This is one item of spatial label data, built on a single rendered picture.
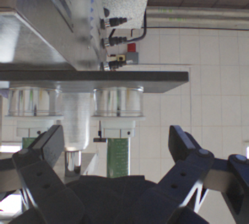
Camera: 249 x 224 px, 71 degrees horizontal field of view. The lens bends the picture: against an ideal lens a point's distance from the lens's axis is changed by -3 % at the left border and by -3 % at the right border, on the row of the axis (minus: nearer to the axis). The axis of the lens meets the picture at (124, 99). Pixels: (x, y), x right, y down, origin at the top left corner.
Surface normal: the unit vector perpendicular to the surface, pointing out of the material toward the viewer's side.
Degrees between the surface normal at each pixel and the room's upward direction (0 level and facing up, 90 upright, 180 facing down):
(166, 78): 90
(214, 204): 90
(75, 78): 90
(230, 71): 90
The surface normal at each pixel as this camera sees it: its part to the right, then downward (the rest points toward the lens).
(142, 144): 0.01, -0.07
